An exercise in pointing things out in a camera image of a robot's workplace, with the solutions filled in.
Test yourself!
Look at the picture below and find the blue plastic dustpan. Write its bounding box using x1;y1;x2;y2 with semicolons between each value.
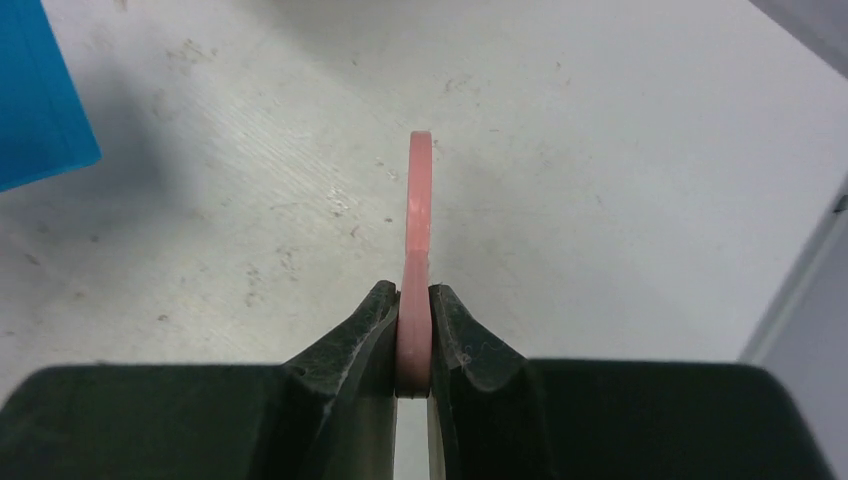
1;0;102;191

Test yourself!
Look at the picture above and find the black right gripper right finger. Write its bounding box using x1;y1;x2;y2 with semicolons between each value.
428;285;833;479

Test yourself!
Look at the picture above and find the pink hand brush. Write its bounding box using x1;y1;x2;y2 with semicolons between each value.
395;131;433;398

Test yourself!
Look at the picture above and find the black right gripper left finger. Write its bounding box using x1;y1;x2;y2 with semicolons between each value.
1;280;398;479

